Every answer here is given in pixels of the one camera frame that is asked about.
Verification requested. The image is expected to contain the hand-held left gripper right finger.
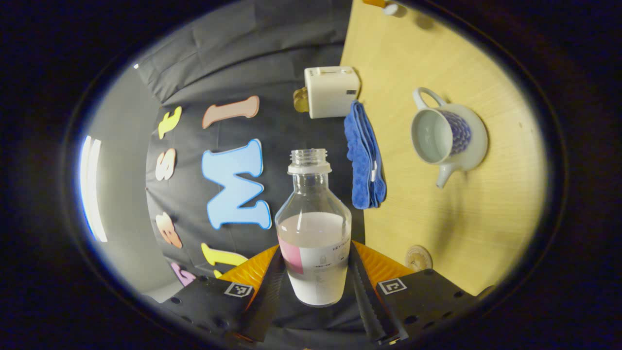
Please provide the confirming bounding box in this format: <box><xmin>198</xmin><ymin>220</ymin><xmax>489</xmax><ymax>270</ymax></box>
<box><xmin>347</xmin><ymin>241</ymin><xmax>479</xmax><ymax>345</ymax></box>

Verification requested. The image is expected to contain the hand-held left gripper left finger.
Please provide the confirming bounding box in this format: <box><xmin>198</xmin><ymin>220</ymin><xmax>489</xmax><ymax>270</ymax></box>
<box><xmin>160</xmin><ymin>245</ymin><xmax>287</xmax><ymax>342</ymax></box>

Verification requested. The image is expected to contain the clear plastic water bottle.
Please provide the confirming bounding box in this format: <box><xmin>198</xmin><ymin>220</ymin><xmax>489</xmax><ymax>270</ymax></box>
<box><xmin>275</xmin><ymin>148</ymin><xmax>352</xmax><ymax>308</ymax></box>

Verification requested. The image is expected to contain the round brown coaster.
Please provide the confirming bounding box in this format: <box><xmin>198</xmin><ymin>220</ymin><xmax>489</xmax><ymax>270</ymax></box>
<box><xmin>405</xmin><ymin>245</ymin><xmax>433</xmax><ymax>272</ymax></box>

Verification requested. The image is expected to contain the white blue-patterned teacup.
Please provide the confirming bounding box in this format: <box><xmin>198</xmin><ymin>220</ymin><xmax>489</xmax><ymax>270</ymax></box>
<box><xmin>411</xmin><ymin>87</ymin><xmax>488</xmax><ymax>189</ymax></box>

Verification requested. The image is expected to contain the white toaster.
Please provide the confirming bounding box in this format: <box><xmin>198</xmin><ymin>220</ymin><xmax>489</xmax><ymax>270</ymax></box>
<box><xmin>304</xmin><ymin>66</ymin><xmax>361</xmax><ymax>119</ymax></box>

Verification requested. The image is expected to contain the brown toast slice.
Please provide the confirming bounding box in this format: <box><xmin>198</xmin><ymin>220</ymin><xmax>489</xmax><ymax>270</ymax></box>
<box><xmin>293</xmin><ymin>87</ymin><xmax>310</xmax><ymax>113</ymax></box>

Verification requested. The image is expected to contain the folded blue towel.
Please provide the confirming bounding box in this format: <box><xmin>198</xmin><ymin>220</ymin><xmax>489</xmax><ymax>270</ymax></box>
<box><xmin>344</xmin><ymin>101</ymin><xmax>387</xmax><ymax>210</ymax></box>

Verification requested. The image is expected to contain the black backdrop cloth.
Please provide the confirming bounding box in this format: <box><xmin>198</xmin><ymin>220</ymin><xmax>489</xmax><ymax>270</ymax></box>
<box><xmin>134</xmin><ymin>0</ymin><xmax>370</xmax><ymax>341</ymax></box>

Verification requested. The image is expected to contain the ceiling light panel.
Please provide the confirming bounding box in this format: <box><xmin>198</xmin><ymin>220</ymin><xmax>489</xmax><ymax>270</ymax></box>
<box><xmin>80</xmin><ymin>136</ymin><xmax>108</xmax><ymax>243</ymax></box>

